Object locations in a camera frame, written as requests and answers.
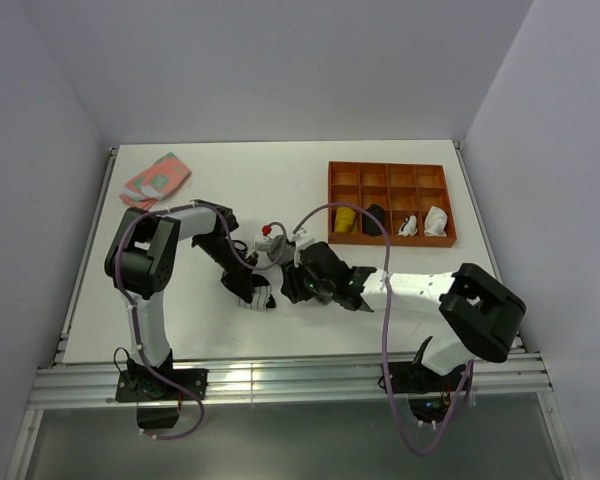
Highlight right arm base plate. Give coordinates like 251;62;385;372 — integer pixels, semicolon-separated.
388;362;465;395

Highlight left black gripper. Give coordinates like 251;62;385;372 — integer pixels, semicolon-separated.
195;234;258;304

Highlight white black striped sock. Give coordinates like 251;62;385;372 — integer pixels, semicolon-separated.
238;274;276;311

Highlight pink green patterned socks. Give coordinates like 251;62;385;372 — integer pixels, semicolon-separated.
119;152;191;210

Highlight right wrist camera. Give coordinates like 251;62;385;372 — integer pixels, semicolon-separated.
291;227;315;256

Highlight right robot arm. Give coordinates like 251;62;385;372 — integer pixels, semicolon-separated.
281;242;526;390

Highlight orange compartment tray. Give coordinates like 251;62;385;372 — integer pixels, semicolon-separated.
327;161;457;248

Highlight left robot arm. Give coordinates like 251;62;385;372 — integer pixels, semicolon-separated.
104;201;276;399

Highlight white black rolled sock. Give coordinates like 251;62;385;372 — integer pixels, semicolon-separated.
397;215;418;237

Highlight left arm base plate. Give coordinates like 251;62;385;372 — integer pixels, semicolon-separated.
115;368;209;403

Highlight grey sock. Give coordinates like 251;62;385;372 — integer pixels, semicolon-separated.
268;235;296;265

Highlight yellow rolled sock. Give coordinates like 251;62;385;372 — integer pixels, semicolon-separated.
333;207;356;234

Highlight aluminium frame rail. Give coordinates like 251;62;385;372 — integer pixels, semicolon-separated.
26;352;553;410

